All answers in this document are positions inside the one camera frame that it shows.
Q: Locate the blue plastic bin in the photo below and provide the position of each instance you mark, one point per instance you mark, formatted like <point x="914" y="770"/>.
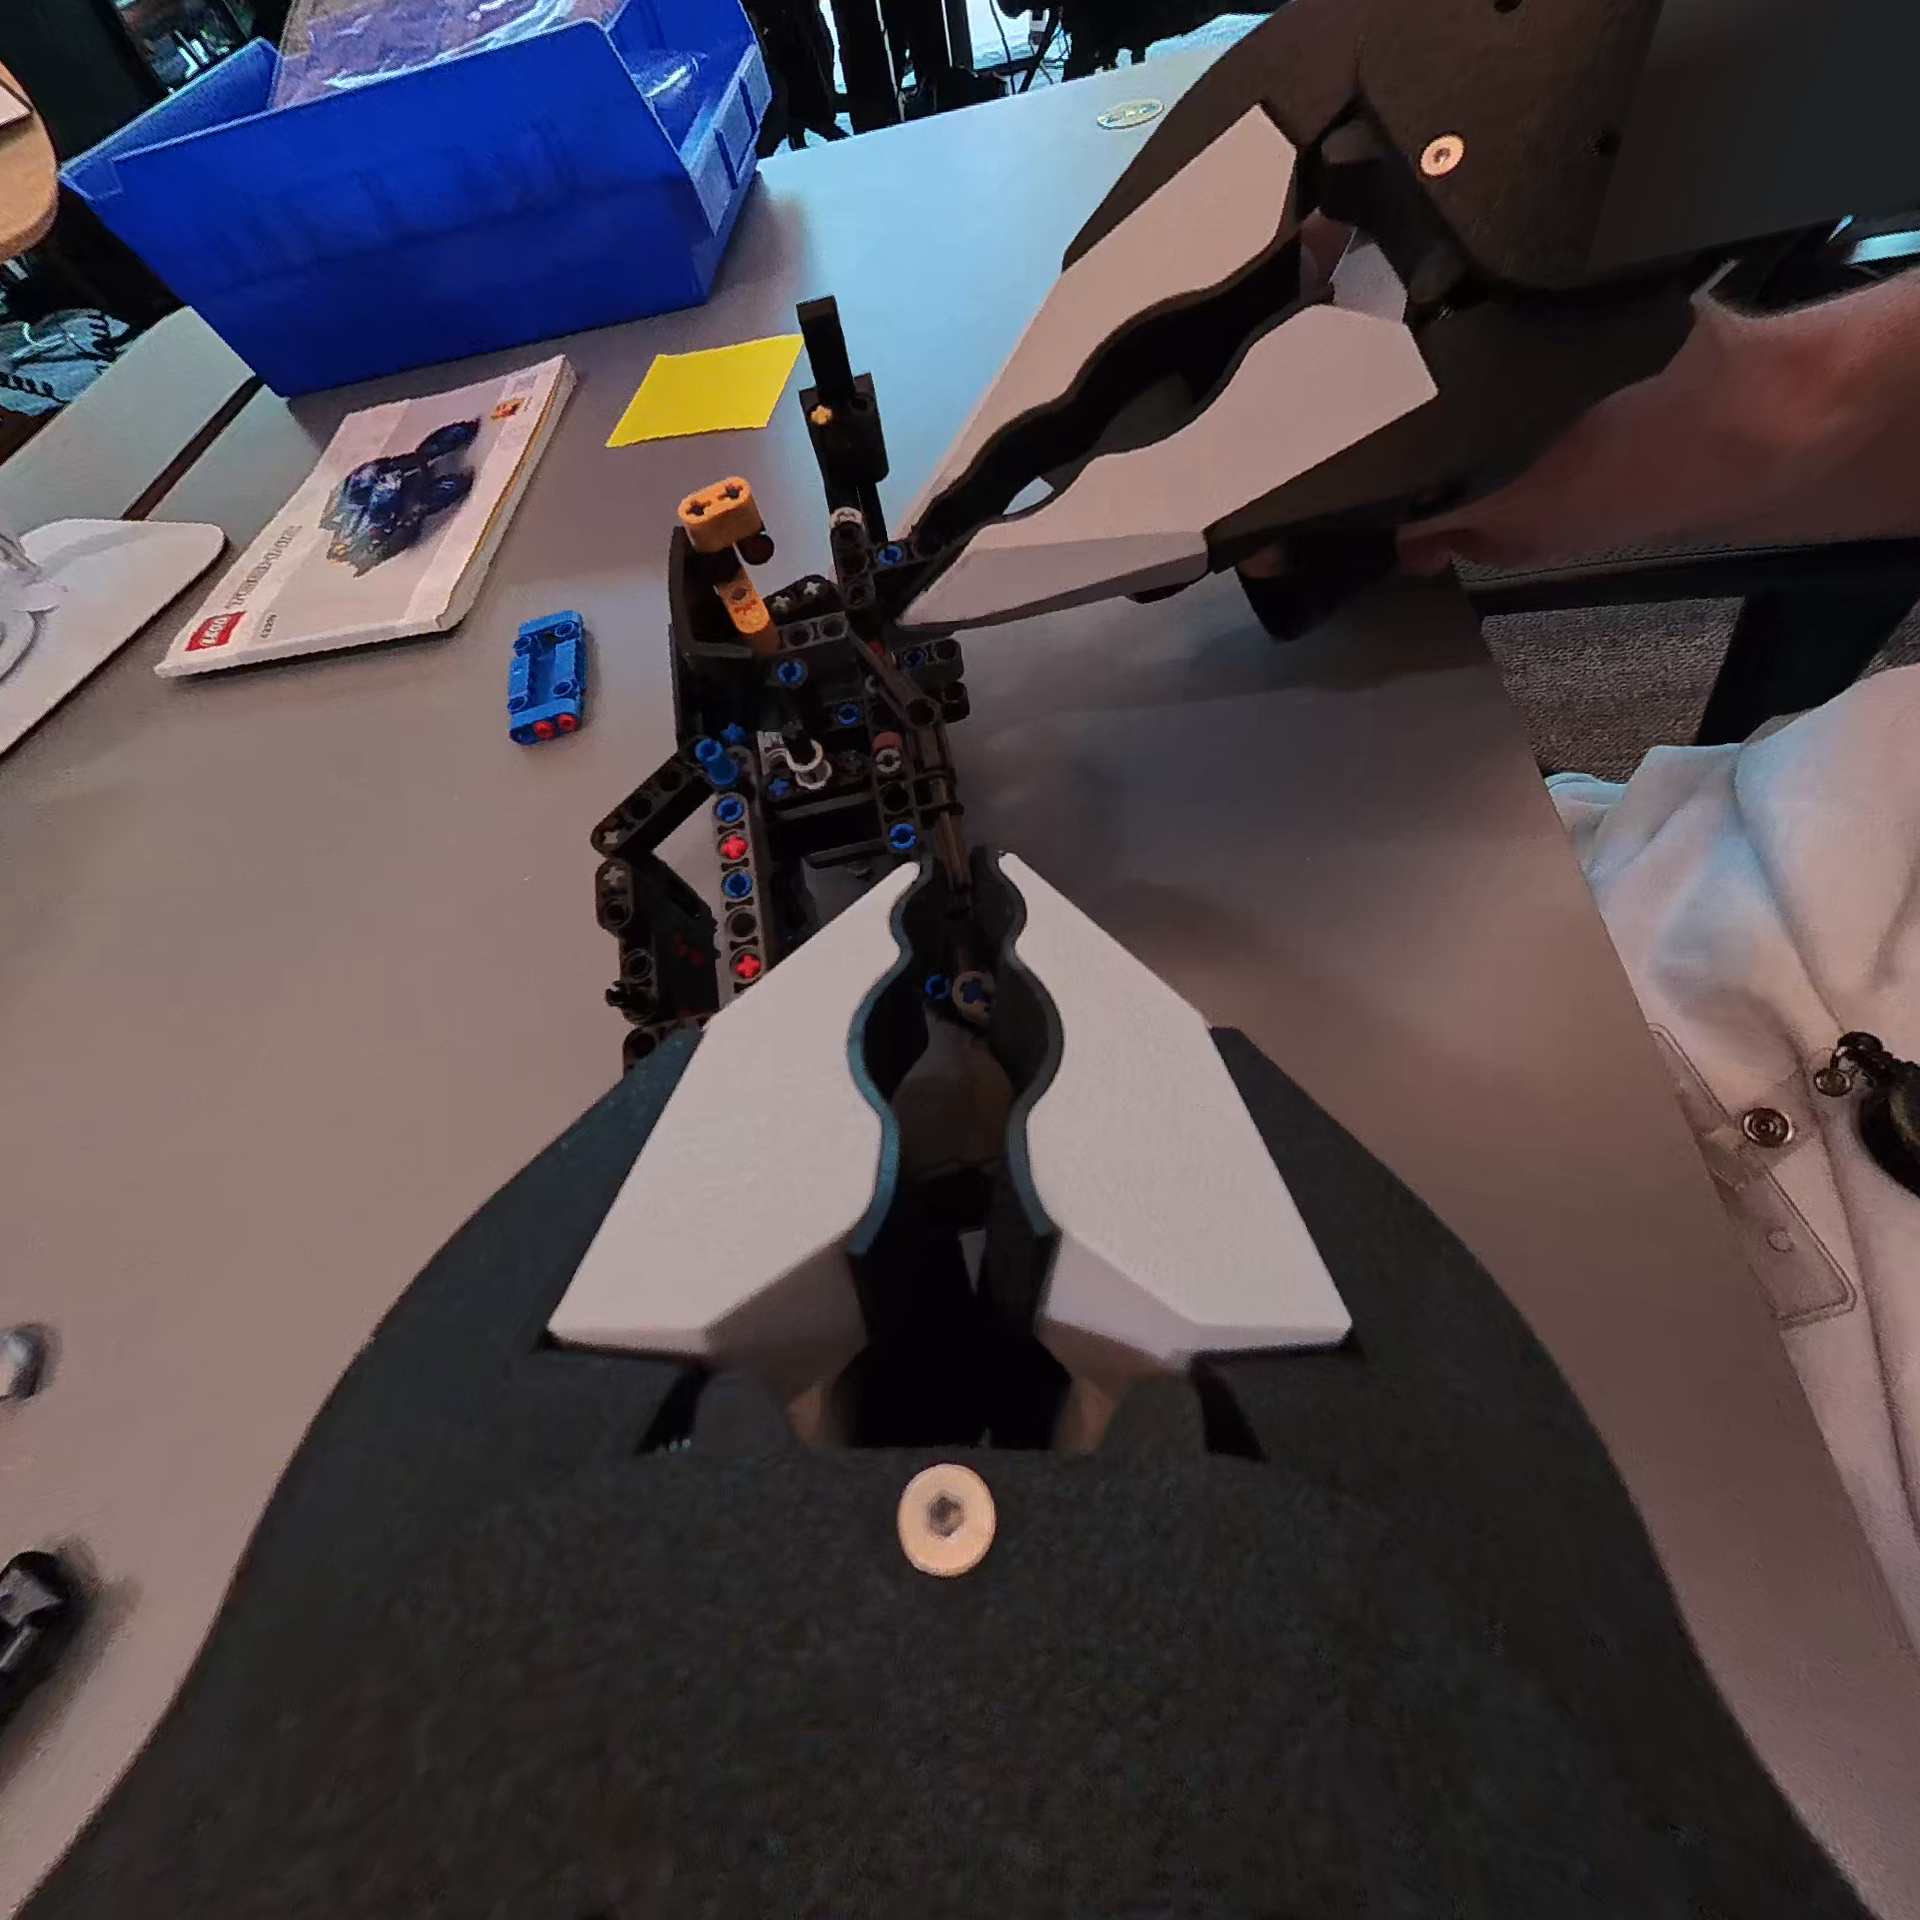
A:
<point x="405" y="241"/>

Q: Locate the round table grommet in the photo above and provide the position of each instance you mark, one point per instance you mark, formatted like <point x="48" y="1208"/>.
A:
<point x="1129" y="115"/>

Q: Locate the clear plastic bag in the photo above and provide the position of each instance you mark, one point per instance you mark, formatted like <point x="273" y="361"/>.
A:
<point x="450" y="44"/>

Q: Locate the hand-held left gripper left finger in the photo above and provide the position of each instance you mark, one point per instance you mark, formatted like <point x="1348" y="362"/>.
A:
<point x="735" y="1170"/>

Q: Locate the blue lego piece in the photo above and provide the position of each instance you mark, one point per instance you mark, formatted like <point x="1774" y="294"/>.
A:
<point x="549" y="674"/>

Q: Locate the small grey piece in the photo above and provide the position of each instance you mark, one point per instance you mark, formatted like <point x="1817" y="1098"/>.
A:
<point x="14" y="1362"/>

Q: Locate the lego instruction booklet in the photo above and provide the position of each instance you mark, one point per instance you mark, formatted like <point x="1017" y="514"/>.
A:
<point x="375" y="510"/>

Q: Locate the black lego chassis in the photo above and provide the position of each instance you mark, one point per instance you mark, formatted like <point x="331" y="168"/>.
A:
<point x="810" y="721"/>

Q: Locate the black table leg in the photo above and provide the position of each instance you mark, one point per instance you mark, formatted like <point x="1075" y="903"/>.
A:
<point x="1793" y="660"/>

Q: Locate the white pad with clear object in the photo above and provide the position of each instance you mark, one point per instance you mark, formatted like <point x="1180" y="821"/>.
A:
<point x="104" y="585"/>

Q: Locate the yellow sticky note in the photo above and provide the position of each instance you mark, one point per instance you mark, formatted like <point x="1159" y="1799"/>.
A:
<point x="704" y="390"/>

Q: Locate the black badge reel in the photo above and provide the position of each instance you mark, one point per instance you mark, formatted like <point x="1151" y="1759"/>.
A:
<point x="1882" y="1110"/>

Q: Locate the wooden board edge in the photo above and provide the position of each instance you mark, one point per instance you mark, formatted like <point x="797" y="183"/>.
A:
<point x="22" y="165"/>

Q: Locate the black lego piece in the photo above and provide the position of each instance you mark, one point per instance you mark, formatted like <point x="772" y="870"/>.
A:
<point x="26" y="1629"/>

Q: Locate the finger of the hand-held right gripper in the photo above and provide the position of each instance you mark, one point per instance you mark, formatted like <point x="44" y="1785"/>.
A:
<point x="1201" y="464"/>
<point x="1141" y="284"/>

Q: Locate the person's white shirt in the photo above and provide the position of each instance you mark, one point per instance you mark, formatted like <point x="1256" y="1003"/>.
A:
<point x="1770" y="901"/>

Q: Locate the person's right hand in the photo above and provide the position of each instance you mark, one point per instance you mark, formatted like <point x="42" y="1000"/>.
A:
<point x="1801" y="434"/>

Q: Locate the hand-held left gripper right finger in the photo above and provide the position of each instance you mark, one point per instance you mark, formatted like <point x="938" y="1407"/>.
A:
<point x="1170" y="1170"/>

